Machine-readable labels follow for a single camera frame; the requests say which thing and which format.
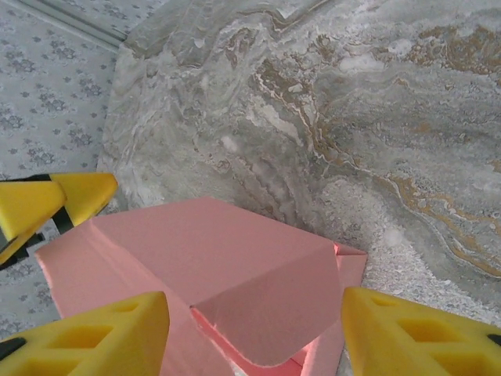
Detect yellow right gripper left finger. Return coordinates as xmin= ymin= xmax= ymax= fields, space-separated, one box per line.
xmin=0 ymin=291 xmax=170 ymax=376

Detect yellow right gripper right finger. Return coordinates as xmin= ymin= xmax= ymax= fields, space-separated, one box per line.
xmin=342 ymin=286 xmax=501 ymax=376

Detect pink paper box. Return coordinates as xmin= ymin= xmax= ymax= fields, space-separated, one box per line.
xmin=34 ymin=197 xmax=368 ymax=376

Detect aluminium frame post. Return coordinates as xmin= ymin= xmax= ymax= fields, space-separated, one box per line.
xmin=23 ymin=0 xmax=131 ymax=52

